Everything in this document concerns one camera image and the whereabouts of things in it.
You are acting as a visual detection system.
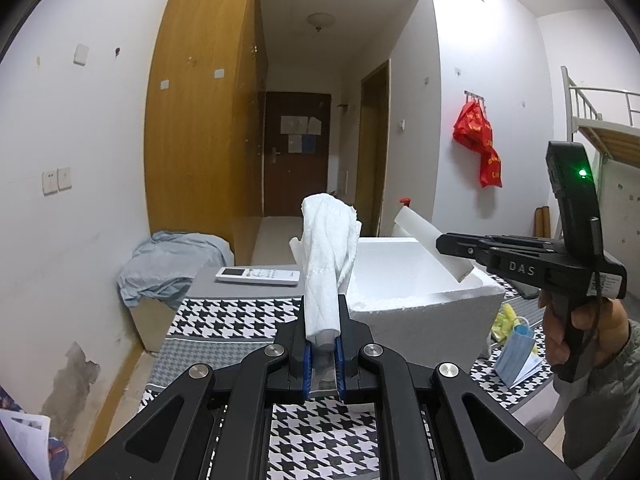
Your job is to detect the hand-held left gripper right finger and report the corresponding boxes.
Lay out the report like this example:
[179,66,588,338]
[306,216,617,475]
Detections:
[336,296,581,480]

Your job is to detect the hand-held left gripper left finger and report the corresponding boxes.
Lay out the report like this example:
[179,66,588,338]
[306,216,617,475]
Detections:
[65,295,314,480]

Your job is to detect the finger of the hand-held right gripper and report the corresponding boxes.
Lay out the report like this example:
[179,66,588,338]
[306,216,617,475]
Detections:
[436,232,551,262]
[475,248,551,288]

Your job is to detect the white foam box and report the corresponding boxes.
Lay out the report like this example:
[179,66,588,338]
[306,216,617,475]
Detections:
[345,237,506,371]

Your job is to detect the white towel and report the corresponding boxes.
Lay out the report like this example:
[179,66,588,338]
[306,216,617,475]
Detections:
[290,192,362,348]

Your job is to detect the person's right forearm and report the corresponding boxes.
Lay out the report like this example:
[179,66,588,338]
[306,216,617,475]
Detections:
[560,320,640,480]

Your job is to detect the person's right hand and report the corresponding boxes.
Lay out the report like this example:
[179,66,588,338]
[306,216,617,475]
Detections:
[538,291,632,362]

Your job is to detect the white foam lid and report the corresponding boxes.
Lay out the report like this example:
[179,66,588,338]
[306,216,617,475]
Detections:
[392,208,483,283]

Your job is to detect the yellow-green snack packet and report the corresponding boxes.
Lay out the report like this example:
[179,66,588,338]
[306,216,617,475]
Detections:
[490,302,521,343]

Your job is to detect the white metal bunk bed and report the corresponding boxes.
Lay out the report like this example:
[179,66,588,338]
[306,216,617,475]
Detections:
[560,66,640,241]

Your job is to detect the blue face mask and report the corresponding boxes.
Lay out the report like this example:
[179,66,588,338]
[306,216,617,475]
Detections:
[495,322,542,389]

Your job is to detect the black and white houndstooth blanket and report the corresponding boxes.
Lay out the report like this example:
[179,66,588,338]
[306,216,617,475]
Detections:
[137,280,556,480]

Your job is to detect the white remote control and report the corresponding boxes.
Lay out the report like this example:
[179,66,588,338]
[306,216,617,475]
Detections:
[216,266,301,287]

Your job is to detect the red plastic bags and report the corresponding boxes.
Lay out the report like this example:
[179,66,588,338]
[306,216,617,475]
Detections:
[453,100,502,189]

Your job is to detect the wooden side door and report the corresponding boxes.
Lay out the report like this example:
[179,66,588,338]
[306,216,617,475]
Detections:
[356,60,391,237]

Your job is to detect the beige storage box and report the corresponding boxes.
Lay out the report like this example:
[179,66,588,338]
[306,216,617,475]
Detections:
[131,295,177,353]

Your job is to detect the blue-grey crumpled cloth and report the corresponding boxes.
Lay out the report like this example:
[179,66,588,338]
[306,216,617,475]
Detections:
[118,231,235,309]

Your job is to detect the dark brown door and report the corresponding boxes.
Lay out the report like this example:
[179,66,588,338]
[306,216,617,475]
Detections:
[263,91,332,218]

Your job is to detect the wooden wardrobe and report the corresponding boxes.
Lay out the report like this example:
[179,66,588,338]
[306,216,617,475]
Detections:
[145,0,268,256]

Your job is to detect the printed paper sheets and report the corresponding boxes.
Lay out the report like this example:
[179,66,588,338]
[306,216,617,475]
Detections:
[0,407,53,480]

